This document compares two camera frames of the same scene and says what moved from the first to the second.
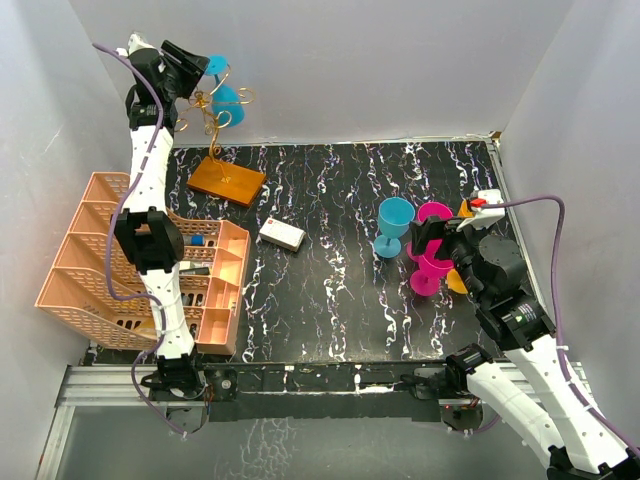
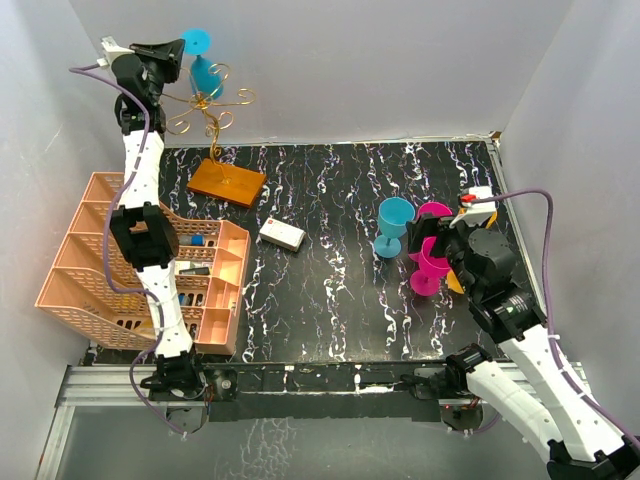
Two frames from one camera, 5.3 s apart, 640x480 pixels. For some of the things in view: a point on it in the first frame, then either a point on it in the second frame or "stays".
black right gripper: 432,228 stays
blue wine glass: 228,108 → 206,81
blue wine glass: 395,215 stays
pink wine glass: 426,280 stays
